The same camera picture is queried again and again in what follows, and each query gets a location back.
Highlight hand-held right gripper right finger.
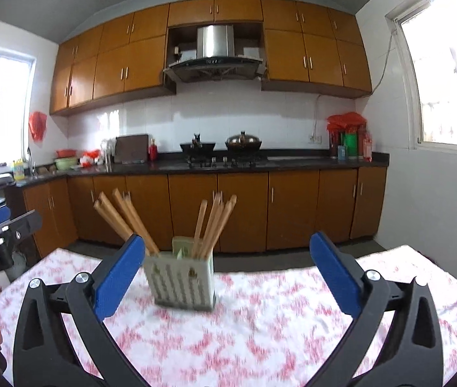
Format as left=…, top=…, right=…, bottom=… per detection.
left=309, top=232, right=444, bottom=387

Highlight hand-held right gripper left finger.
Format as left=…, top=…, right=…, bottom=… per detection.
left=13, top=233, right=146, bottom=387

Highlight pale green chopstick holder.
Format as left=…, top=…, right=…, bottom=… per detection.
left=143, top=236, right=218, bottom=311

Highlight bunch of chopsticks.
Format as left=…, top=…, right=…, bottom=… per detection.
left=93, top=187, right=238, bottom=259

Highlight green plastic basin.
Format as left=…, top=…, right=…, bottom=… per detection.
left=54, top=156, right=79, bottom=171

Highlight red and white bag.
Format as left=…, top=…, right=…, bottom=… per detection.
left=79, top=149, right=102, bottom=166

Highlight red floral tablecloth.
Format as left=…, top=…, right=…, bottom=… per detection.
left=0, top=244, right=457, bottom=387

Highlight hanging red plastic bag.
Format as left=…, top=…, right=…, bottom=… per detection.
left=28, top=111, right=48, bottom=143

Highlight wooden lower kitchen cabinets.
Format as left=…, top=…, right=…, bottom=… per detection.
left=23, top=167, right=388, bottom=257

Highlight wooden kitchen cabinets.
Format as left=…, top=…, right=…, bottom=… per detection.
left=49, top=0, right=373, bottom=116
left=23, top=167, right=388, bottom=257

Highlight black kitchen countertop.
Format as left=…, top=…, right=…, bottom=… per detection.
left=11, top=151, right=390, bottom=188

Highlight dark cutting board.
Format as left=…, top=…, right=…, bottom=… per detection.
left=114, top=133, right=150, bottom=165

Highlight green box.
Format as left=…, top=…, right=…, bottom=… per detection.
left=343, top=131, right=358, bottom=158

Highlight tall red bottle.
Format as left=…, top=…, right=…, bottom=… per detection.
left=359, top=126, right=373, bottom=163

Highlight red bag over bottles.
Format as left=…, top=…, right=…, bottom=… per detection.
left=327, top=112, right=366, bottom=132

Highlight black wok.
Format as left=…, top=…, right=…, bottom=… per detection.
left=179, top=133, right=217, bottom=158

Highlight gas stove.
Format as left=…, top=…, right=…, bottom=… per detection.
left=187, top=154, right=255, bottom=169

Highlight wooden upper kitchen cabinets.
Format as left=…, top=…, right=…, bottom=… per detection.
left=49, top=0, right=373, bottom=116

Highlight steel range hood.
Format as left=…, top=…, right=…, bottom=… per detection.
left=163, top=25, right=268, bottom=84

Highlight wall power cable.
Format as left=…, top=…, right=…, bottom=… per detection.
left=313, top=94, right=323, bottom=138

